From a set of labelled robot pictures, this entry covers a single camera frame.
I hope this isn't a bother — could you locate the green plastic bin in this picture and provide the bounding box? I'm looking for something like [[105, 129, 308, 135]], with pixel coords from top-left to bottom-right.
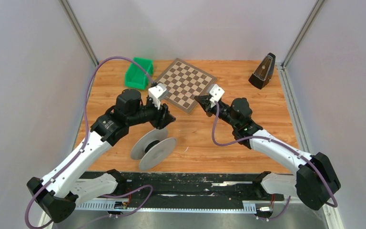
[[124, 57, 154, 90]]

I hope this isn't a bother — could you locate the right aluminium frame post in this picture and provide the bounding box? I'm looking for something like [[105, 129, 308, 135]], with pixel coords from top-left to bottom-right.
[[281, 0, 326, 68]]

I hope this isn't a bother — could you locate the aluminium frame post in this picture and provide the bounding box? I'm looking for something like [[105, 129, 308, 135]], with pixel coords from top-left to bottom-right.
[[59, 0, 99, 66], [281, 0, 326, 68]]

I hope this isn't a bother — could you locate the wooden chessboard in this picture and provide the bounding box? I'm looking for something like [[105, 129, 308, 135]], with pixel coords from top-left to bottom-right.
[[155, 58, 217, 114]]

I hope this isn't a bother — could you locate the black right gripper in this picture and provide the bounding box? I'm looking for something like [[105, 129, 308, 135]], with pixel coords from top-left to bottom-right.
[[194, 95, 238, 128]]

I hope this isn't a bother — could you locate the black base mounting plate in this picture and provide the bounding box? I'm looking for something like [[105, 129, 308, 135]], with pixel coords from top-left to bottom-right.
[[113, 172, 284, 209]]

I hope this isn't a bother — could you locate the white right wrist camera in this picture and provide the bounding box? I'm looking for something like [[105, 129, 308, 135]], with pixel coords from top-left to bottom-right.
[[207, 84, 225, 108]]

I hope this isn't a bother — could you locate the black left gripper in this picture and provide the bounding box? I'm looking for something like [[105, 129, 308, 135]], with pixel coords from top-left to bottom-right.
[[127, 96, 176, 130]]

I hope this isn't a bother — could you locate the white perforated cable spool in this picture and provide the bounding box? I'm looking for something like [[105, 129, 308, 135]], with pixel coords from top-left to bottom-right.
[[130, 128, 177, 171]]

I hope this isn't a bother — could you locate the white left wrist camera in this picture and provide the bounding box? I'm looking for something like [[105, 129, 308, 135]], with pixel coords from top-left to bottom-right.
[[148, 83, 168, 110]]

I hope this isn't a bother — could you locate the slotted white cable duct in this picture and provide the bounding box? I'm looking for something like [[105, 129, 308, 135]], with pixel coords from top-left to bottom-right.
[[75, 199, 257, 214]]

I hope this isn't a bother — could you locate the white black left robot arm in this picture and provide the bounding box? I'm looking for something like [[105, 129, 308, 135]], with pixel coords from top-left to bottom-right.
[[25, 84, 175, 228]]

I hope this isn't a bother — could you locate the left aluminium frame post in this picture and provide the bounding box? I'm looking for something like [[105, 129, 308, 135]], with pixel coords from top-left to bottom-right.
[[59, 0, 99, 66]]

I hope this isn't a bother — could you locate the black wooden metronome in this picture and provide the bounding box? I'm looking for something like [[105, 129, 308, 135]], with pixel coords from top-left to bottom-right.
[[248, 52, 276, 90]]

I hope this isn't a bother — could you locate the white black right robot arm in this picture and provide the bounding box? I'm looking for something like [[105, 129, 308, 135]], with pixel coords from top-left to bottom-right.
[[195, 95, 341, 210]]

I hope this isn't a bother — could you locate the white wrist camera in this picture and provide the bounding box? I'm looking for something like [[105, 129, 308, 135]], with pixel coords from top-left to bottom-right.
[[207, 84, 225, 108], [148, 83, 168, 110]]

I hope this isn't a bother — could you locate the thin red wire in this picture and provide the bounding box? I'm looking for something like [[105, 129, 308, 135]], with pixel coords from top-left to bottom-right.
[[167, 90, 203, 99]]

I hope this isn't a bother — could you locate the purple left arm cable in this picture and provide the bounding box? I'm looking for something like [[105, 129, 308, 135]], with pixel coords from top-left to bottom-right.
[[24, 56, 157, 229]]

